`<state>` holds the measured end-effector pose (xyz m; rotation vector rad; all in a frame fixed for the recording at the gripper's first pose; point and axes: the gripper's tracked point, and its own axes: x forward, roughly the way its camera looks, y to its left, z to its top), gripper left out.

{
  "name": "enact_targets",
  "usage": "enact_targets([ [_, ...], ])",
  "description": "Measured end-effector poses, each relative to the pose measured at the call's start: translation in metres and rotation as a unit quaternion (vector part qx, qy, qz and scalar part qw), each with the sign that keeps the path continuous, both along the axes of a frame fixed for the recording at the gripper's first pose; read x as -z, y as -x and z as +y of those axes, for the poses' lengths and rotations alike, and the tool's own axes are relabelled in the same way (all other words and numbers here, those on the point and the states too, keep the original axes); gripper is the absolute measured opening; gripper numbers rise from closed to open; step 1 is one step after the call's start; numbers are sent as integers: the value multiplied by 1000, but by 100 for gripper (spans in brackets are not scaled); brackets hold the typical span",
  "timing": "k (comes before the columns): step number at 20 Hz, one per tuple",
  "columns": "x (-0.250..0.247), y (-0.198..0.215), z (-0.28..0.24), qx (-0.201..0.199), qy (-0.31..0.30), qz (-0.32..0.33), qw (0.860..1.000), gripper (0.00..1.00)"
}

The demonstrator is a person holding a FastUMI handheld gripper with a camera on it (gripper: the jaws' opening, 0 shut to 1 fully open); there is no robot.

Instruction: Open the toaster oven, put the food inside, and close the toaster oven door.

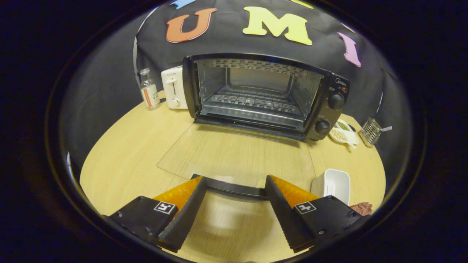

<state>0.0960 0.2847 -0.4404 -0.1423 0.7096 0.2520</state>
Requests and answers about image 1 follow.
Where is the brown meat slice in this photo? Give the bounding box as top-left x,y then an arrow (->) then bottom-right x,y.
349,202 -> 373,216

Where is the clear glass bottle orange label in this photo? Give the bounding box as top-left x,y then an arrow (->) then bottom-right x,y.
139,68 -> 161,110

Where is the metal wire basket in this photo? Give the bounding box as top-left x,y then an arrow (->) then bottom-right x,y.
358,117 -> 382,148

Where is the white divided dish with grains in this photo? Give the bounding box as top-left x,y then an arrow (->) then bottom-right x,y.
328,119 -> 360,149

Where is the white small rectangular tray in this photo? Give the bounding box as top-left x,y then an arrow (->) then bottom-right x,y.
311,168 -> 351,206

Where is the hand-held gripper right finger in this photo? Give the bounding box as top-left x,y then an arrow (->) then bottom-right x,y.
265,175 -> 369,254

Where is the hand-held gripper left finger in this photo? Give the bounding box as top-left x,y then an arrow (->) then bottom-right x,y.
102,176 -> 208,253

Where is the white pop-up toaster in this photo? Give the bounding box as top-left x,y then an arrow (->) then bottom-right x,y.
161,66 -> 189,110

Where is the black toaster oven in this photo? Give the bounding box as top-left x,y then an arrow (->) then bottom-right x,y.
157,54 -> 350,200

